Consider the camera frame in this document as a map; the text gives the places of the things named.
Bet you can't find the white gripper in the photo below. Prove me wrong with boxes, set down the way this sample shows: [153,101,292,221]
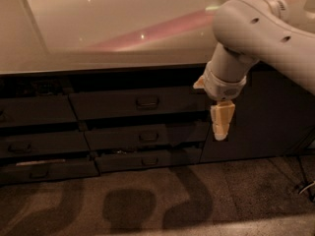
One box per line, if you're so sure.
[193,62,246,141]

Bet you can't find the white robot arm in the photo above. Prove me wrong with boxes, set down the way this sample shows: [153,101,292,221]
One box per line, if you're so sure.
[194,0,315,141]

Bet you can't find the dark cabinet door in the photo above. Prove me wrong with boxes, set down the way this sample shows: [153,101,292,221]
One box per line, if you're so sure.
[201,64,315,162]

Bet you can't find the white cable on floor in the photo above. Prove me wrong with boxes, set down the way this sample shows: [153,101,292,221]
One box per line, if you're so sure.
[297,180,315,196]

